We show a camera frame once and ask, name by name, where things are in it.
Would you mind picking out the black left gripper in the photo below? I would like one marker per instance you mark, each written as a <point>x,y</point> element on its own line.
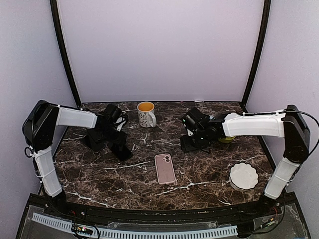
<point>123,134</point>

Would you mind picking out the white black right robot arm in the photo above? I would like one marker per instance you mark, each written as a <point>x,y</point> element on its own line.
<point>288,124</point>

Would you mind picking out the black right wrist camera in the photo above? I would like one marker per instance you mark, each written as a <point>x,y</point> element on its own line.
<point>194,119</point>

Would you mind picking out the black corner post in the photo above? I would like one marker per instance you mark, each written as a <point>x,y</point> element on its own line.
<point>63,51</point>
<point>258,52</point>

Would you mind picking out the white slotted cable duct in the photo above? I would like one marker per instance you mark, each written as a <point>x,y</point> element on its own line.
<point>116,230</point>

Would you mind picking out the black smartphone bottom stack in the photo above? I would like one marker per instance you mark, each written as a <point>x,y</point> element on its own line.
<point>91,144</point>

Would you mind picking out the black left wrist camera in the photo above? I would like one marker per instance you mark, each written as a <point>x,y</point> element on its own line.
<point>115,116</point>

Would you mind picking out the white floral mug yellow inside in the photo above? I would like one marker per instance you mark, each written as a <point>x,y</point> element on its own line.
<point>146,115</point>

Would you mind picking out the black left corner post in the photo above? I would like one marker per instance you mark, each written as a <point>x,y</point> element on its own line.
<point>63,51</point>

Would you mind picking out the lime green bowl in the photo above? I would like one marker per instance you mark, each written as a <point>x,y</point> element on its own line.
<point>227,140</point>

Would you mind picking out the black right corner post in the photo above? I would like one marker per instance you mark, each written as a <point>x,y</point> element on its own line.
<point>258,52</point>

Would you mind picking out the white scalloped dish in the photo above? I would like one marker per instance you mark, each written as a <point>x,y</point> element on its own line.
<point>243,177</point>

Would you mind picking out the black front table rail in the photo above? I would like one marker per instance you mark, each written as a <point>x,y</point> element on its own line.
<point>101,216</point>

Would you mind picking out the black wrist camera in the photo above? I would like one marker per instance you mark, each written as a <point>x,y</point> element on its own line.
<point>194,119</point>
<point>115,116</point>

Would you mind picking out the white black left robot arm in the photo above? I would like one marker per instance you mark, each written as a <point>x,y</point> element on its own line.
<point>39,130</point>

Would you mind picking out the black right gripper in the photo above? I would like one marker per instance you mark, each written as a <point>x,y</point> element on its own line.
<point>186,145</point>

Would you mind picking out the pink phone case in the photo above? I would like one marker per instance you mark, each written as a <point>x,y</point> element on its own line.
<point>164,169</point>

